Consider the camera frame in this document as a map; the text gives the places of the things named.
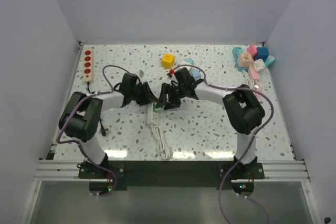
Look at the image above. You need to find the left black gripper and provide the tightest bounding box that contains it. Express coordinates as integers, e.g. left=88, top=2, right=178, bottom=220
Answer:
left=130, top=81, right=158, bottom=106

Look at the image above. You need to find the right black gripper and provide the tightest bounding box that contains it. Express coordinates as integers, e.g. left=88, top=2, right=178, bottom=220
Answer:
left=155, top=82, right=186, bottom=111

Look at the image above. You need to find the white green cube adapter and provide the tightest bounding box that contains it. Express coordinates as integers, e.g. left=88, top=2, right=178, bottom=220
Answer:
left=153, top=103, right=164, bottom=113

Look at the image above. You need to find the yellow cube plug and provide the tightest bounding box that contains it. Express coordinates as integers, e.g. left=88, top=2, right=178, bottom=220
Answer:
left=161, top=54, right=175, bottom=69

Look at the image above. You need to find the light blue cube plug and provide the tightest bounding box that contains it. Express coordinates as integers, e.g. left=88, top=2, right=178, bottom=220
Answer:
left=191, top=69, right=202, bottom=81

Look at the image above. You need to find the beige red power strip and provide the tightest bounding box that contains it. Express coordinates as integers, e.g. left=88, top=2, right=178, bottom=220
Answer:
left=82, top=47, right=94, bottom=83

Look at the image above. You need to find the teal power strip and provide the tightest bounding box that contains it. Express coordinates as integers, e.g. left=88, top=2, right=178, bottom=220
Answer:
left=233, top=56, right=245, bottom=72
left=264, top=55, right=276, bottom=67

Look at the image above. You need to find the peach starfish cube adapter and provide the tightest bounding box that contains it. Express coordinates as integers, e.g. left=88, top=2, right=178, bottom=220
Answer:
left=237, top=52, right=254, bottom=69

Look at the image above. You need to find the white cartoon cube adapter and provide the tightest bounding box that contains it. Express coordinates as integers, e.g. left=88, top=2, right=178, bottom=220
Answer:
left=178, top=61, right=194, bottom=68

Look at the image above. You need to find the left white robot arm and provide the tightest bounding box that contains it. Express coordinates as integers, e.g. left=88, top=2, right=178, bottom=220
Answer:
left=56, top=73, right=158, bottom=178

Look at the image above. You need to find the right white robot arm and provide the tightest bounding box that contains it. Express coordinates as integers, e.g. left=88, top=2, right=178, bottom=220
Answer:
left=154, top=79, right=265, bottom=178

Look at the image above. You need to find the white pink power strip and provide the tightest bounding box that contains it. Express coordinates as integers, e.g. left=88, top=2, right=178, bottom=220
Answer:
left=247, top=59, right=266, bottom=81

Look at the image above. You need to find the pink cube adapter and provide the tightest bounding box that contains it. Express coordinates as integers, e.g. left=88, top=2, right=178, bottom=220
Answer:
left=247, top=45, right=257, bottom=58

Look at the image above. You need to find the dark blue cube adapter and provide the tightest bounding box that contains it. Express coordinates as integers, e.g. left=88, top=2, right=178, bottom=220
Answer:
left=254, top=47, right=269, bottom=62

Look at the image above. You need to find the teal flat power strip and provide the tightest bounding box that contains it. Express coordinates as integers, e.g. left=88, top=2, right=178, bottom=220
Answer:
left=264, top=55, right=276, bottom=67

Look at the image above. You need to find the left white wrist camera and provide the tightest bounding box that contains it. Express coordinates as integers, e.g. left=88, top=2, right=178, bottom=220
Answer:
left=136, top=70, right=144, bottom=80

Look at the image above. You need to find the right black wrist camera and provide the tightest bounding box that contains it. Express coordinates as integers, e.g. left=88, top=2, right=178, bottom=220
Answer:
left=167, top=67, right=197, bottom=89

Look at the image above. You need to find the aluminium front rail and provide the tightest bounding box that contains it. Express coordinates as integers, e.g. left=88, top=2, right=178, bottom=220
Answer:
left=33, top=160, right=310, bottom=182

